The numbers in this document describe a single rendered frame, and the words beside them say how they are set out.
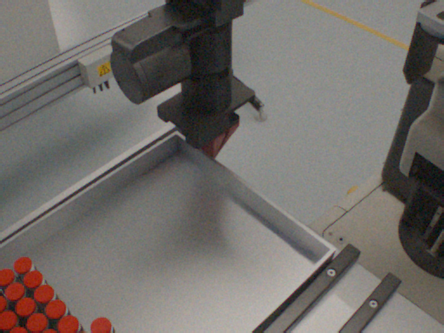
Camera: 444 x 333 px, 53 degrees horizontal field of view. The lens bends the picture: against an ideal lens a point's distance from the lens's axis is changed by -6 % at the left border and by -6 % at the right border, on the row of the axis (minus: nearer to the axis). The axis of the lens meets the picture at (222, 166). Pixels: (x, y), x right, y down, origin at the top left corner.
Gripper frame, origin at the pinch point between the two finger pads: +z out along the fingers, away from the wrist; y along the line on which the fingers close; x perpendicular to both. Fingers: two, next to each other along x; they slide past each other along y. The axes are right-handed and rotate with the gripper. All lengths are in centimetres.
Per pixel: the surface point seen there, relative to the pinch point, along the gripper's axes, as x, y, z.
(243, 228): 10.1, 4.1, 2.1
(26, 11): -143, -33, 45
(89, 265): 1.6, 20.3, 2.0
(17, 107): -85, -1, 43
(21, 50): -143, -25, 60
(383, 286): 27.0, 0.1, 0.3
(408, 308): 30.4, -0.8, 2.3
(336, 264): 21.4, 1.4, 0.3
